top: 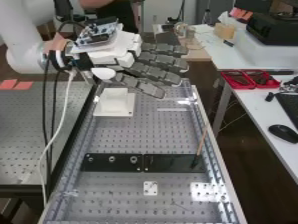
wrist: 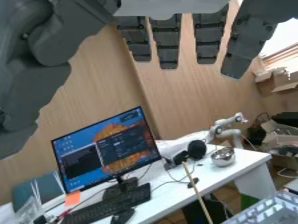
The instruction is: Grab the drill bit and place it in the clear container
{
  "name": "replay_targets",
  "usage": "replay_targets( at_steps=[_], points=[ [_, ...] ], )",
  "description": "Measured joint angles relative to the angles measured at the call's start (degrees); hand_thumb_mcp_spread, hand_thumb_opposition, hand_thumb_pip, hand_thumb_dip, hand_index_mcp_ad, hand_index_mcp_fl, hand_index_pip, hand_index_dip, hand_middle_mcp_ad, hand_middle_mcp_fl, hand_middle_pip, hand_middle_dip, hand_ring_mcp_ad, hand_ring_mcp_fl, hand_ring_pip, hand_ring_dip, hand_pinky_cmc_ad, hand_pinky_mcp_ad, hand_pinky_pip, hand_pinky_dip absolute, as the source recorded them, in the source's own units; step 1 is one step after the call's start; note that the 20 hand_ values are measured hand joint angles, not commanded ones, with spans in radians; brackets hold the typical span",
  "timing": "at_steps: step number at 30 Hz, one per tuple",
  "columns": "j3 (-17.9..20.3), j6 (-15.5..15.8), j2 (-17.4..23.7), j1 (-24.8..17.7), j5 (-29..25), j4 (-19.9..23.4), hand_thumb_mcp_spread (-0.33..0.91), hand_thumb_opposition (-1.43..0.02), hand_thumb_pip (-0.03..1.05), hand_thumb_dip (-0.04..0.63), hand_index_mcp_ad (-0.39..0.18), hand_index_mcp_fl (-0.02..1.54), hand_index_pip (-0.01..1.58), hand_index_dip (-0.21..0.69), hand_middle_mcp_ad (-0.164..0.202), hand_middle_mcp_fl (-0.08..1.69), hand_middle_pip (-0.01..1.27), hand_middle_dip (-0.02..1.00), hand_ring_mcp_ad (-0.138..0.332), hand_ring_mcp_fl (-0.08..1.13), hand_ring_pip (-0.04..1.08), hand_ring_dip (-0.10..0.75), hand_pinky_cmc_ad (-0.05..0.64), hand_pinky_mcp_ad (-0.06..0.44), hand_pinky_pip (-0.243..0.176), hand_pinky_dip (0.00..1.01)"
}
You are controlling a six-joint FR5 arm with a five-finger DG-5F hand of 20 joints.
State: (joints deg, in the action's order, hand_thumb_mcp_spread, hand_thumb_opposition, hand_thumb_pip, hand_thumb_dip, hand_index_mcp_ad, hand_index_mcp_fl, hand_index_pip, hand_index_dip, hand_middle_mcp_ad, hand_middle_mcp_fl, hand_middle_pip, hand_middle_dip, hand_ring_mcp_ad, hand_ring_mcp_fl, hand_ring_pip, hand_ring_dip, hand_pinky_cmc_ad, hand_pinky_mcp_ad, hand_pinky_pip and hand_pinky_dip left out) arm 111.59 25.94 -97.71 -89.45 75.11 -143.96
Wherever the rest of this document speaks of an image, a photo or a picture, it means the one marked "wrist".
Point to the small white jointed device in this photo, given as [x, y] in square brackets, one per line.
[226, 130]

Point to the white desk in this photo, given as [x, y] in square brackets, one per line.
[230, 173]

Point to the metal bowl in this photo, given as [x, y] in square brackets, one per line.
[222, 157]

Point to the computer monitor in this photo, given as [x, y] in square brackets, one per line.
[106, 150]

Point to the black keyboard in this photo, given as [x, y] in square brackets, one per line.
[110, 203]

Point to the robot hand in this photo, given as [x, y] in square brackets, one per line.
[30, 50]

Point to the black computer mouse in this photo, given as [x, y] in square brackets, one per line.
[122, 216]

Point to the clear box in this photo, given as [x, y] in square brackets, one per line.
[274, 210]

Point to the cardboard box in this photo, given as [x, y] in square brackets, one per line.
[274, 80]

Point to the orange sticky note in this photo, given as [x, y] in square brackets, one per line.
[73, 197]

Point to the thin stick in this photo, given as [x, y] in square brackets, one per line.
[197, 193]

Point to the black headphones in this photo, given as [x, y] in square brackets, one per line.
[195, 149]

